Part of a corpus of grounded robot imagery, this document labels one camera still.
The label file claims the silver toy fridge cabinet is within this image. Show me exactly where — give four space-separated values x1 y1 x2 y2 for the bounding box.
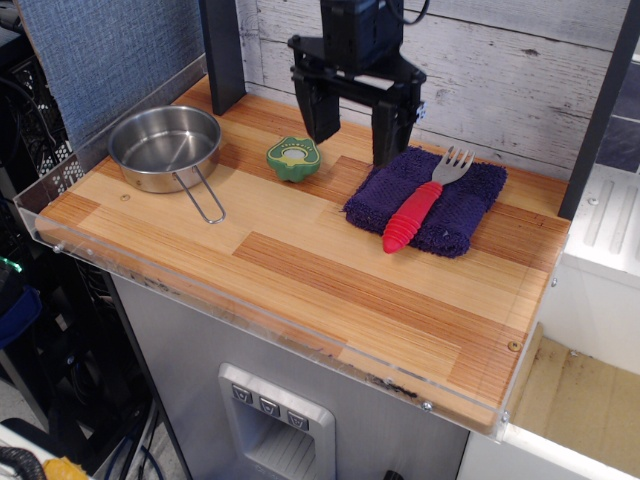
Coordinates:
114 278 468 479

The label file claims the white side counter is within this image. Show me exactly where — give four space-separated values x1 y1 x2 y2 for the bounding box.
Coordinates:
459 165 639 479

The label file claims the black left post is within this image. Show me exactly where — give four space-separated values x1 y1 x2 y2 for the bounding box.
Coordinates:
198 0 246 115

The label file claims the stainless steel pan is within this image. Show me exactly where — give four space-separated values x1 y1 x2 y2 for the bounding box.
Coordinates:
107 105 226 225

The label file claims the green toy avocado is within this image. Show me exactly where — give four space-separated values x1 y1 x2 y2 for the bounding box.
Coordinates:
266 136 321 183

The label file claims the blue fabric panel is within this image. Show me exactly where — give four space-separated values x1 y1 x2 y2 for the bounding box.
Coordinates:
17 1 204 148

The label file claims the clear acrylic table guard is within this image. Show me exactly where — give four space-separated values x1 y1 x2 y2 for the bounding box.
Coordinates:
16 152 568 437

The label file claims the small blue cloth mat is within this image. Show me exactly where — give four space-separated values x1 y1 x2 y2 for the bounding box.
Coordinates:
343 147 508 258

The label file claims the black crate rack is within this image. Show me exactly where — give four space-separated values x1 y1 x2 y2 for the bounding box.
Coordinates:
1 29 84 199

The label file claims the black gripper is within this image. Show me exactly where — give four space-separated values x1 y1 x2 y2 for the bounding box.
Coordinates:
288 1 427 168

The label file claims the yellow black tool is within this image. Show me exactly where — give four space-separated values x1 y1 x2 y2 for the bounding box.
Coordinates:
1 447 90 480

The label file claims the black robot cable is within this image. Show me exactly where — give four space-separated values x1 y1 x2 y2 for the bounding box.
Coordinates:
402 0 432 26

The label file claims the red handled metal fork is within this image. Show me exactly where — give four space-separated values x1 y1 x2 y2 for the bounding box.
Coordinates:
382 147 476 254

